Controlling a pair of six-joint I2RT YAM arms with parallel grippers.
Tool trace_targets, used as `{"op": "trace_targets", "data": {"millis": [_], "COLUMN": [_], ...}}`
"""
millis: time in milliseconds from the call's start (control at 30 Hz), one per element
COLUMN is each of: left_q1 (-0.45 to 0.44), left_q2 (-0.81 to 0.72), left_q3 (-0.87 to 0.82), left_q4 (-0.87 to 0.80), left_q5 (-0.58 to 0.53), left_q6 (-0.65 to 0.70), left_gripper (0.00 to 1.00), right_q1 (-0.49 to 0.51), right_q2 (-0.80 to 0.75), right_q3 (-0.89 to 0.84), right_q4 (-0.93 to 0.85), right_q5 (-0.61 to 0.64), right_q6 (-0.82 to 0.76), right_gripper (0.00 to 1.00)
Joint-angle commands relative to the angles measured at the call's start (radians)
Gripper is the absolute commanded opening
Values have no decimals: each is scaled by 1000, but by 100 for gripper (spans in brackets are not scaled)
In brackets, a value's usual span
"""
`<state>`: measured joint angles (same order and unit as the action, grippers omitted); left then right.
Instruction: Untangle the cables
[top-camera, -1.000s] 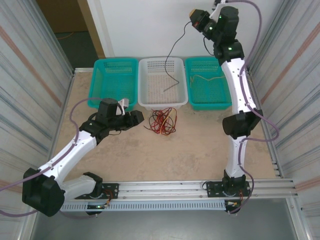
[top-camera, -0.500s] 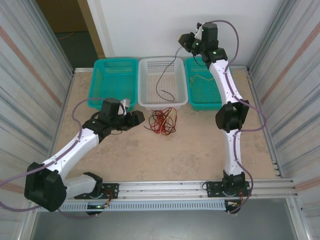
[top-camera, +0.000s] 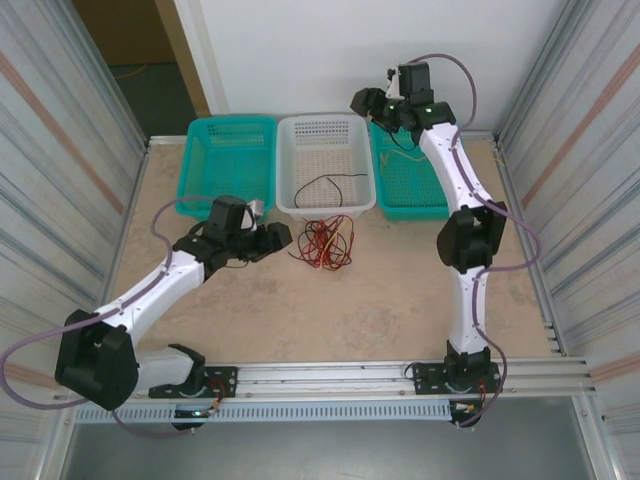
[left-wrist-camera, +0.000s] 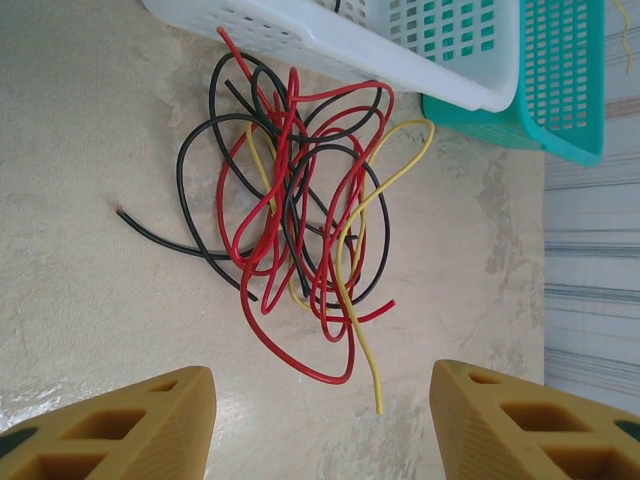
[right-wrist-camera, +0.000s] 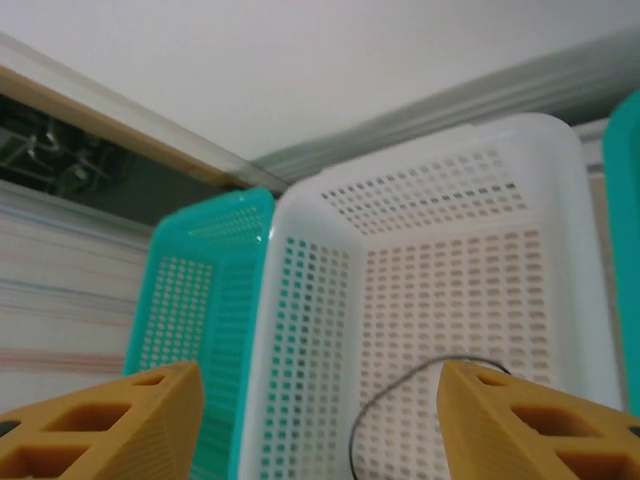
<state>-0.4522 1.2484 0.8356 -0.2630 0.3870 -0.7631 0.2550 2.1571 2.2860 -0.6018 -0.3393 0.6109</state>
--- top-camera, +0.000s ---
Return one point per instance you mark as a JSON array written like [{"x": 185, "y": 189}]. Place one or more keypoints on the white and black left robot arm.
[{"x": 150, "y": 290}]

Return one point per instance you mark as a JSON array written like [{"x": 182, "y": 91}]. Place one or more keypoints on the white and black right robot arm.
[{"x": 465, "y": 310}]

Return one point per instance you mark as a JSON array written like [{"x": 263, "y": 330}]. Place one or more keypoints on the white plastic basket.
[{"x": 325, "y": 150}]

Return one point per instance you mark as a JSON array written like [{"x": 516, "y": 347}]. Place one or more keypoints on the teal plastic basket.
[
  {"x": 400, "y": 190},
  {"x": 225, "y": 160}
]

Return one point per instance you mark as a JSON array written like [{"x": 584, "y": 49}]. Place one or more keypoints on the small circuit board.
[
  {"x": 467, "y": 407},
  {"x": 192, "y": 413}
]

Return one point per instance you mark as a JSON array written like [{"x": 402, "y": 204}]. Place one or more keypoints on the light brown wooden door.
[{"x": 185, "y": 60}]

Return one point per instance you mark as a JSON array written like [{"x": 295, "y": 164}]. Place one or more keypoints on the dark brown wooden board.
[{"x": 125, "y": 30}]

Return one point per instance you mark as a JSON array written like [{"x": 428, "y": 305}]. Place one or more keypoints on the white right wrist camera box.
[{"x": 394, "y": 85}]

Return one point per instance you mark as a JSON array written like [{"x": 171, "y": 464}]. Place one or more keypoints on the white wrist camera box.
[
  {"x": 394, "y": 85},
  {"x": 256, "y": 210}
]

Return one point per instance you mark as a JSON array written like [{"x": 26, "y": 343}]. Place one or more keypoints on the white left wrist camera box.
[{"x": 256, "y": 210}]

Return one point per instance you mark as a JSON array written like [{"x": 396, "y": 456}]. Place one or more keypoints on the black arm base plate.
[
  {"x": 425, "y": 375},
  {"x": 225, "y": 375}
]

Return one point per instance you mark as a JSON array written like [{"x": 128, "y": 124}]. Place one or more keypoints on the aluminium mounting rail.
[{"x": 325, "y": 375}]

